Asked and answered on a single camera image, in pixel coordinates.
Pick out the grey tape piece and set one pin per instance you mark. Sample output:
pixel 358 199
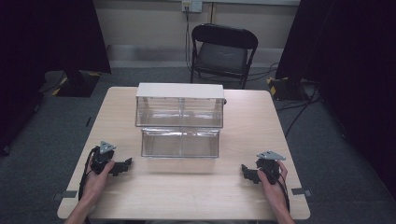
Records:
pixel 301 191
pixel 66 195

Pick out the black curtain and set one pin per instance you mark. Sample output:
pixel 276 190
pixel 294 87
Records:
pixel 351 77
pixel 46 46

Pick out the white wall outlet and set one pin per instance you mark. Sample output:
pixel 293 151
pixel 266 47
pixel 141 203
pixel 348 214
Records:
pixel 191 5

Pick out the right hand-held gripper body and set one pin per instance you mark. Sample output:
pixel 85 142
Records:
pixel 268 166

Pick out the black stand base striped tape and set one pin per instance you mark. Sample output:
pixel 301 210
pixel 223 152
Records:
pixel 288 88
pixel 77 83

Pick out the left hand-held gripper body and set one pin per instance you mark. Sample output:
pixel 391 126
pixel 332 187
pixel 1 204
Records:
pixel 101 158

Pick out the clear drawer cabinet white top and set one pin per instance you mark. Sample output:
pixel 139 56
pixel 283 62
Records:
pixel 180 102

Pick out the clear plastic drawer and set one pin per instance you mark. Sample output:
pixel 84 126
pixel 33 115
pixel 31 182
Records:
pixel 180 143

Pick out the person's right hand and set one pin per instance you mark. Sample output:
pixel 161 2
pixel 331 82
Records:
pixel 274 193

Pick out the black folding chair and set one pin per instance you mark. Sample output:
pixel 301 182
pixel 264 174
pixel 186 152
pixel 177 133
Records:
pixel 222 53

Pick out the person's left hand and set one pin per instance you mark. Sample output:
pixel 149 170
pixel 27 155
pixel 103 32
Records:
pixel 95 184

